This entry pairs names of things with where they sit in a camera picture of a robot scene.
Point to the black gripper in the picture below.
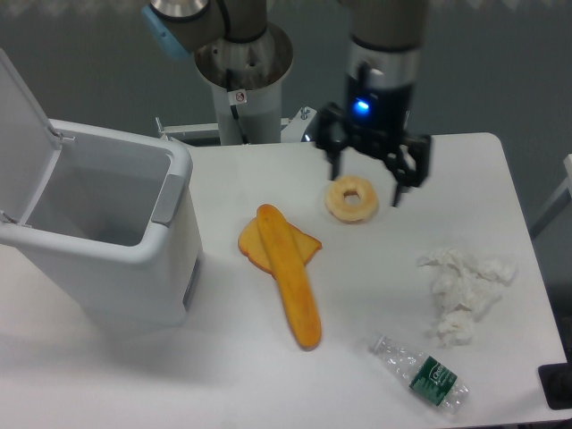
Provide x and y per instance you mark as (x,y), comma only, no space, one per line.
(374,125)

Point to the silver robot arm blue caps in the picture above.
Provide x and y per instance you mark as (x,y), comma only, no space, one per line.
(385,37)

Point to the white trash can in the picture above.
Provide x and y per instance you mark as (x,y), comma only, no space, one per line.
(106,215)

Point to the long orange baguette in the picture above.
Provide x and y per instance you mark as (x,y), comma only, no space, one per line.
(290,275)

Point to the orange toast slice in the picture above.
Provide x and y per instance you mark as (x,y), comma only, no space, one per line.
(251,246)

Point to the crumpled white tissue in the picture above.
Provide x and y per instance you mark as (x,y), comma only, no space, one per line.
(464,289)

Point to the clear plastic bottle green label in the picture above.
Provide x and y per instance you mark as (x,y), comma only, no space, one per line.
(427,377)

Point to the black device at table edge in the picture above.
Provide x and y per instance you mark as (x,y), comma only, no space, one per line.
(556,383)

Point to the pale ring donut bread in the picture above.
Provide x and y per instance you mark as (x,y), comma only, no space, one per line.
(351,199)

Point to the white metal table frame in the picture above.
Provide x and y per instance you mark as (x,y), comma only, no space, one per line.
(293,129)

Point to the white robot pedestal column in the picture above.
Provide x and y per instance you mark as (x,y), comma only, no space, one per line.
(246,85)

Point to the white frame part right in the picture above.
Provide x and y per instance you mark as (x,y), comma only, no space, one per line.
(558,200)

